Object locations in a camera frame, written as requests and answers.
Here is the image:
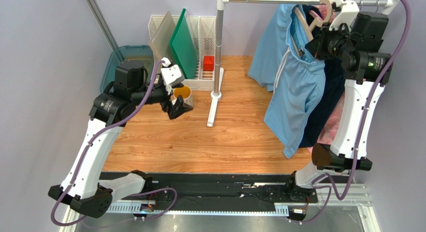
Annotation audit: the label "beige plastic hanger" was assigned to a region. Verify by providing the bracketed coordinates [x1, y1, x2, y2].
[293, 0, 334, 42]

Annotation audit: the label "light blue shorts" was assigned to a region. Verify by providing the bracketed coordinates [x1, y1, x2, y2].
[248, 4, 326, 159]

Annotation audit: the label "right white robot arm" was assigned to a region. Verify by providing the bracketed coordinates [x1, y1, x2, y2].
[285, 12, 393, 202]

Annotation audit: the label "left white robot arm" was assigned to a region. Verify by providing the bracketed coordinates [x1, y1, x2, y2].
[48, 58, 193, 218]

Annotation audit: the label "navy blue shorts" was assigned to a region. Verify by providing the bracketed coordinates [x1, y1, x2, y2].
[297, 4, 347, 149]

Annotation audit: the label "pink plastic hanger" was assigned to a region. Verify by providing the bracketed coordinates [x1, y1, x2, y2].
[314, 4, 328, 19]

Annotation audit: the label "pink patterned shorts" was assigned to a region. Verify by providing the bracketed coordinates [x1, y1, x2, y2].
[314, 4, 347, 146]

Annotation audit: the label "white floral mug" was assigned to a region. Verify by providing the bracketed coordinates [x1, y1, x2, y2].
[171, 85, 194, 107]

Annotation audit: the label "red cube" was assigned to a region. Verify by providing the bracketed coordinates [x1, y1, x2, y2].
[202, 55, 215, 72]

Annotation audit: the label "green cutting board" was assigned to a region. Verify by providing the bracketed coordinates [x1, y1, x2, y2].
[169, 8, 199, 80]

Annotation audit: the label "teal plastic basket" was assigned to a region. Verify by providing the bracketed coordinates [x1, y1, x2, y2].
[99, 45, 155, 93]

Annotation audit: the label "grey cutting board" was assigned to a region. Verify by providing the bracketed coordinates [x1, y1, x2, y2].
[148, 11, 176, 61]

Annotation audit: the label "silver clothes rack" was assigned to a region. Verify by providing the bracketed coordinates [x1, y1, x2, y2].
[206, 0, 412, 127]

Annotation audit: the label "white dish rack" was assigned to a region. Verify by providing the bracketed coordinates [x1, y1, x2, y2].
[148, 15, 216, 92]

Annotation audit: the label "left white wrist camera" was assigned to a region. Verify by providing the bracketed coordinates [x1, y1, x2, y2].
[160, 57, 185, 95]

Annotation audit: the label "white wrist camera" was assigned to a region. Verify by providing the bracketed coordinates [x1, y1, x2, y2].
[328, 0, 360, 31]
[160, 57, 185, 95]

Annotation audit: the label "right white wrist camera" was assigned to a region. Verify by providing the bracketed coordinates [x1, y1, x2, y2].
[328, 0, 360, 31]

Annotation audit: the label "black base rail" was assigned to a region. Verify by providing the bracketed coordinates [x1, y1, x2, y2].
[99, 171, 350, 214]

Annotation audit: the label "grey metal wall pole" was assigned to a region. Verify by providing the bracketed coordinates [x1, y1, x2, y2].
[85, 0, 119, 51]

